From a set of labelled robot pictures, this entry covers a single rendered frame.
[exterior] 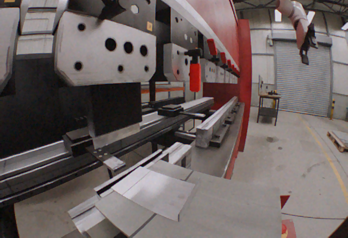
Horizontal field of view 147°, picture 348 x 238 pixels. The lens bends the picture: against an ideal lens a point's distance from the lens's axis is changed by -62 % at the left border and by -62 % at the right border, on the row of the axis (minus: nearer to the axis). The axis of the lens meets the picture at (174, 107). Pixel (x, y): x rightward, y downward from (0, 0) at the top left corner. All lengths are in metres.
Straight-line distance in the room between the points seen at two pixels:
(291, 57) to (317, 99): 2.49
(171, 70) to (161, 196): 0.23
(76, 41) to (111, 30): 0.05
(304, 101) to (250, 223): 7.77
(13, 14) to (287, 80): 7.74
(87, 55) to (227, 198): 0.27
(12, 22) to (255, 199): 0.36
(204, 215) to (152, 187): 0.10
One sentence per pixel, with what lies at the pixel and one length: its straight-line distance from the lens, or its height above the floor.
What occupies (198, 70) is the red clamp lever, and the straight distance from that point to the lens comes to 0.29.
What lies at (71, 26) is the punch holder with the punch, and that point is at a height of 1.24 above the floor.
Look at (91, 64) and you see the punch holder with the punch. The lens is 0.15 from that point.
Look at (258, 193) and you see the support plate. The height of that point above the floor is 1.00.
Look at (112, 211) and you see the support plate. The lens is 0.22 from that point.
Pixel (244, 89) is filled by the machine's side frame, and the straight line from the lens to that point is 2.28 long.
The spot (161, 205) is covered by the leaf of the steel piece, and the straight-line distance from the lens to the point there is 0.22.
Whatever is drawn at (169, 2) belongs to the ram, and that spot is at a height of 1.35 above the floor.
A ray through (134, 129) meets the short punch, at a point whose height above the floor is 1.09.
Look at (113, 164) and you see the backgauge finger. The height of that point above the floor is 1.00.
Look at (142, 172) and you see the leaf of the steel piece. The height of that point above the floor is 1.00.
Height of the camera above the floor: 1.17
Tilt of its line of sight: 11 degrees down
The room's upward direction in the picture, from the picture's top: straight up
